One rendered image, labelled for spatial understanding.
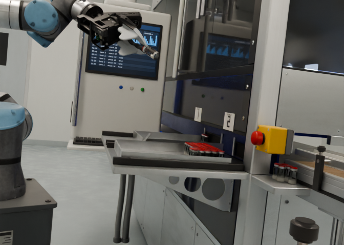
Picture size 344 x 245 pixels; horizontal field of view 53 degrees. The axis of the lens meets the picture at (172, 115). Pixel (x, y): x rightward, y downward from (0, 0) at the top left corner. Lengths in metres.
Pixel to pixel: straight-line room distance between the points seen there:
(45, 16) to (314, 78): 0.78
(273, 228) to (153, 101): 1.09
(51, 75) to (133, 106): 4.64
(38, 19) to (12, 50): 5.68
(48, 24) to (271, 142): 0.65
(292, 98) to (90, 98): 1.17
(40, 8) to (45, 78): 5.59
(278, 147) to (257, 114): 0.12
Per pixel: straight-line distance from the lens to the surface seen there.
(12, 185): 0.97
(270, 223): 1.14
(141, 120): 1.97
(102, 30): 0.95
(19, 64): 6.57
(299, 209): 1.19
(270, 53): 1.06
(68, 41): 6.54
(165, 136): 1.64
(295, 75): 1.11
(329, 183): 0.95
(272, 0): 1.09
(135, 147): 1.27
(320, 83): 1.16
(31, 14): 0.95
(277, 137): 0.98
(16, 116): 0.95
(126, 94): 1.95
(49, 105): 6.52
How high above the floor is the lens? 1.08
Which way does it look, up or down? 3 degrees down
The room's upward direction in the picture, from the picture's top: 6 degrees clockwise
